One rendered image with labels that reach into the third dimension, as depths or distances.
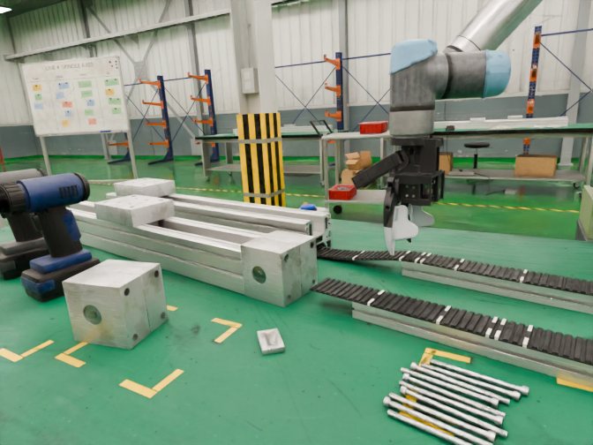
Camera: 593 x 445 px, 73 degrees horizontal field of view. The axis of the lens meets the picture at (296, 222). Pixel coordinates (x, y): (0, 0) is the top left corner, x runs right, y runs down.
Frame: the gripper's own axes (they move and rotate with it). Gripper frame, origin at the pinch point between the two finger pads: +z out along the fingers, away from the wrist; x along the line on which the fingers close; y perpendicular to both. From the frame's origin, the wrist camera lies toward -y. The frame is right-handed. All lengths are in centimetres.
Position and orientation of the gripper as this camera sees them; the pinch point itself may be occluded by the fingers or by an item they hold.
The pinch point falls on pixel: (397, 243)
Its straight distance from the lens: 79.2
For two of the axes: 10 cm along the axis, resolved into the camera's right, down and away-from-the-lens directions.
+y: 8.0, 1.2, -5.9
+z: 0.5, 9.6, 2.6
